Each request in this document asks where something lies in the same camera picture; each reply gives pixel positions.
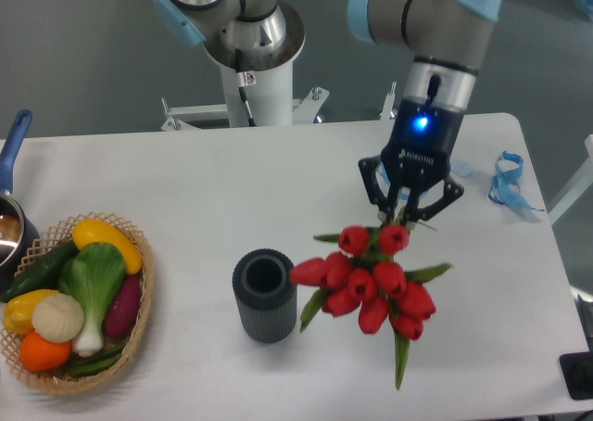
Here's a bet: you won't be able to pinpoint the pale blue bottle cap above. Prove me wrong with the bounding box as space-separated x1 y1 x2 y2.
450 159 473 178

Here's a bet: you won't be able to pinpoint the purple sweet potato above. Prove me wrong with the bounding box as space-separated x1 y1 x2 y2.
104 274 142 338

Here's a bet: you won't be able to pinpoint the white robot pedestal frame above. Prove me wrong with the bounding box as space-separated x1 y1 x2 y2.
160 47 330 132

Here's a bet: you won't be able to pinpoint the tangled blue ribbon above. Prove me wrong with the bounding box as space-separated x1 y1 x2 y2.
487 150 544 211

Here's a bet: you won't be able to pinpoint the cream white garlic bulb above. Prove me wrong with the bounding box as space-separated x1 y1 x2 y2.
32 293 84 343

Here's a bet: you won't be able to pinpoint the blue handled saucepan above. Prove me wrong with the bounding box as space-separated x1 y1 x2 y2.
1 109 39 292

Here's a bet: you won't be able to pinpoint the blue ribbon strip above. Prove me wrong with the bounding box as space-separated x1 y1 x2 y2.
375 163 410 202

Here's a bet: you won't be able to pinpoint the yellow bell pepper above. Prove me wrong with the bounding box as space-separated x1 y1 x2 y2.
3 289 58 336

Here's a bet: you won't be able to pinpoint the green bok choy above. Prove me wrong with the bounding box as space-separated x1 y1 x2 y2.
58 243 126 358

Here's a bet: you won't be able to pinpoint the dark grey ribbed vase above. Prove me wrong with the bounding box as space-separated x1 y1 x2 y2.
232 249 297 344

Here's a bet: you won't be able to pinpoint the yellow squash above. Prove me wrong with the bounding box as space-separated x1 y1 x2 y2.
72 218 143 274

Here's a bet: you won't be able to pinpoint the green bean pods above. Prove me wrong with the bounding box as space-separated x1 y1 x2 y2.
65 344 124 378

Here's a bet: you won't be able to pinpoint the orange fruit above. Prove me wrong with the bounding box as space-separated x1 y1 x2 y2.
19 331 71 372

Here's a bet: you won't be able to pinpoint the red tulip bouquet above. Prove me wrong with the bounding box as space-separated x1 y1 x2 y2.
289 214 452 389

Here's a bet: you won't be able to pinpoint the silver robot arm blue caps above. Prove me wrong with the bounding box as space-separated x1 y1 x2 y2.
153 0 502 223

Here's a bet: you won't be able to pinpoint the dark green cucumber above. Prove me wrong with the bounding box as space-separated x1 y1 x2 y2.
1 240 79 303

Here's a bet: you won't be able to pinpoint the woven wicker basket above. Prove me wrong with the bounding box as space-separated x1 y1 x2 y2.
1 212 155 395

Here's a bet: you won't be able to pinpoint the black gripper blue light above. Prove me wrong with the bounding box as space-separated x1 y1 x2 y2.
358 99 464 225

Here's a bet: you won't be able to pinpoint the white frame bar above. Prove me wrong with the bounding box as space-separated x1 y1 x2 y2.
549 134 592 225

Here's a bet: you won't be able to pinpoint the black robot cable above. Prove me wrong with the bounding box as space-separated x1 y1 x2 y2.
233 48 258 128

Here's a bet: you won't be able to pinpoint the black device at edge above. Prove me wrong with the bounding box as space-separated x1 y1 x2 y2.
559 351 592 401

